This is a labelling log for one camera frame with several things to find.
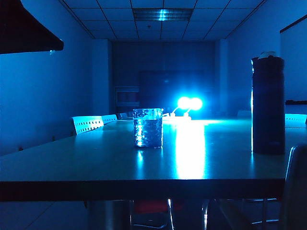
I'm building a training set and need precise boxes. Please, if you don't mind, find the red chair under table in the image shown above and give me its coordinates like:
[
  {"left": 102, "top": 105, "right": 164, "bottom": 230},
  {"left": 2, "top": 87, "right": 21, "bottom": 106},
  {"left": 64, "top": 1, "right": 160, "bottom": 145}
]
[{"left": 131, "top": 200, "right": 174, "bottom": 229}]

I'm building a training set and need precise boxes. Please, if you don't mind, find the ceiling light panel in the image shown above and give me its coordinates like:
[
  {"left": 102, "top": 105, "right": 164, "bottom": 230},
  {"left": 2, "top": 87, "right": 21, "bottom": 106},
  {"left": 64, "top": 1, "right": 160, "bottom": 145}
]
[{"left": 133, "top": 8, "right": 194, "bottom": 22}]

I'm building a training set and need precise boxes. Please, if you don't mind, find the textured clear glass cup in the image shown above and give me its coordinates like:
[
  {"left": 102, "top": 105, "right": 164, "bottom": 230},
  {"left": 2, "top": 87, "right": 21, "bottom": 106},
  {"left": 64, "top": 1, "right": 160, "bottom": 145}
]
[{"left": 132, "top": 107, "right": 164, "bottom": 149}]

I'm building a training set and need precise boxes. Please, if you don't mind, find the black thermos cup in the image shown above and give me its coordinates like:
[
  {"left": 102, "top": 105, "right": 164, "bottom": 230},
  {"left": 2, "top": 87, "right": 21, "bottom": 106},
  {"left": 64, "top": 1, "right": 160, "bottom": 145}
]
[{"left": 250, "top": 50, "right": 286, "bottom": 155}]

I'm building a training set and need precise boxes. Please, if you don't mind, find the low cabinet with shelves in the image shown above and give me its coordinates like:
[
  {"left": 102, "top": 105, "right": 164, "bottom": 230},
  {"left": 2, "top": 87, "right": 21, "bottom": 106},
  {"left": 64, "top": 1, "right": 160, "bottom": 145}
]
[{"left": 115, "top": 86, "right": 140, "bottom": 107}]

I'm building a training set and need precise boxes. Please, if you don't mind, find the metal table leg column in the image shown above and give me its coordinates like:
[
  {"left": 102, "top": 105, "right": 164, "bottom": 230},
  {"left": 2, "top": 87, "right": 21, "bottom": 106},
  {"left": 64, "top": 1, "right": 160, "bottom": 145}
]
[{"left": 88, "top": 200, "right": 134, "bottom": 230}]

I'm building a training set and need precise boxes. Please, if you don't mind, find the dark wall screen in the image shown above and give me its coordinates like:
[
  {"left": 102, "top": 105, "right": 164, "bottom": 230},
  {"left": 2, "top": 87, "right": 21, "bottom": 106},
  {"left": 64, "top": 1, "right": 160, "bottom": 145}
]
[{"left": 139, "top": 69, "right": 205, "bottom": 110}]

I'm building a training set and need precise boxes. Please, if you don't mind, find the metal frame chair under table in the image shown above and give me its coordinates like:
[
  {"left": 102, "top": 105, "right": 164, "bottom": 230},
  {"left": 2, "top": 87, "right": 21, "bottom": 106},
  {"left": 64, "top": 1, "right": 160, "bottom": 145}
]
[{"left": 247, "top": 197, "right": 282, "bottom": 226}]

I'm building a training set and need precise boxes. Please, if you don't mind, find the white gooseneck usb lamp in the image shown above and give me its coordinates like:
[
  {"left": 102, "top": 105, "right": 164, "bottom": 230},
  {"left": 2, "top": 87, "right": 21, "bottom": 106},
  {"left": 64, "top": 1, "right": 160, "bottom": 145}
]
[
  {"left": 171, "top": 96, "right": 192, "bottom": 116},
  {"left": 186, "top": 96, "right": 204, "bottom": 117}
]

